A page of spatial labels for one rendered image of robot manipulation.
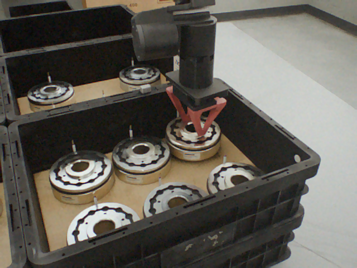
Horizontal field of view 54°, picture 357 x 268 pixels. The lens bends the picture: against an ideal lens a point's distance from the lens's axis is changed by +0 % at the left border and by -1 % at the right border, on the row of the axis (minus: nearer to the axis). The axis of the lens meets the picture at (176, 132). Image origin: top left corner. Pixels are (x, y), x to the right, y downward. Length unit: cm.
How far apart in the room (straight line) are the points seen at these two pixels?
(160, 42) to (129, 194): 25
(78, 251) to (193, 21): 35
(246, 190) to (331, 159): 50
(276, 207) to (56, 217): 34
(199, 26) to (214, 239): 30
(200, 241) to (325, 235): 33
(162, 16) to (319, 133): 62
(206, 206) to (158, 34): 25
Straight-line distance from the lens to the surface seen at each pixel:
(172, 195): 53
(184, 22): 54
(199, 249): 50
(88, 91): 90
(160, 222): 42
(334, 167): 92
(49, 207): 60
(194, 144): 62
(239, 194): 45
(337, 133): 104
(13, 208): 47
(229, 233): 51
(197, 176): 62
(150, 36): 52
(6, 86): 75
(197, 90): 57
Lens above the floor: 124
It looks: 35 degrees down
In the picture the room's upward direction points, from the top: straight up
